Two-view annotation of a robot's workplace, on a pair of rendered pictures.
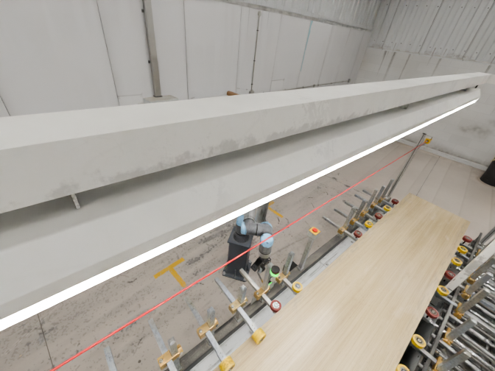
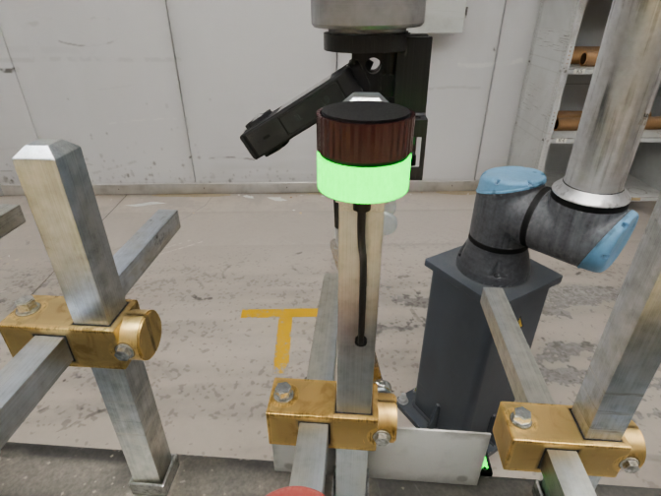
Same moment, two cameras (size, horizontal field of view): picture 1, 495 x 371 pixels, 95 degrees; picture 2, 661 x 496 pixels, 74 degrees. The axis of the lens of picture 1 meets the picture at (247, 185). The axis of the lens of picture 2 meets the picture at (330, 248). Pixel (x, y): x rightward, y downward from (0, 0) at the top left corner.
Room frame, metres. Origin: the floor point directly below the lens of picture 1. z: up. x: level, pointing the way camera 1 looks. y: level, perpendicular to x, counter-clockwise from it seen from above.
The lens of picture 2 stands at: (0.80, -0.46, 1.24)
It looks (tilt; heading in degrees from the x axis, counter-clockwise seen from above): 30 degrees down; 48
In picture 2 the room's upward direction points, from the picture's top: straight up
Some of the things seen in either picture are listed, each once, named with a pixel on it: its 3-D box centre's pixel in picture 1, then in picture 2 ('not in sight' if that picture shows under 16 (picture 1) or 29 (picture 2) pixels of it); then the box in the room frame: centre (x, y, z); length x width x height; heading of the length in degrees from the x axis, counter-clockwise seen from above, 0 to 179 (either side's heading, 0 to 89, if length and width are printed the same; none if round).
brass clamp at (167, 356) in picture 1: (170, 355); not in sight; (0.49, 0.32, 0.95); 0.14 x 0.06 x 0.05; 134
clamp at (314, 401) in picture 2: (262, 291); (332, 415); (1.01, -0.22, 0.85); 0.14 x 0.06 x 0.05; 134
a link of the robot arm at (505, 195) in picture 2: (243, 224); (509, 205); (1.79, -0.01, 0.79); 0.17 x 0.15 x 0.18; 90
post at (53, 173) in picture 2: (240, 305); (118, 365); (0.85, -0.06, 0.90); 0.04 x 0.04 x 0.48; 44
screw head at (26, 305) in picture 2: not in sight; (26, 304); (0.80, 0.00, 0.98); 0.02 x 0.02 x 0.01
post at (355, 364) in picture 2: (266, 283); (355, 350); (1.03, -0.24, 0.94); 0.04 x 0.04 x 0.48; 44
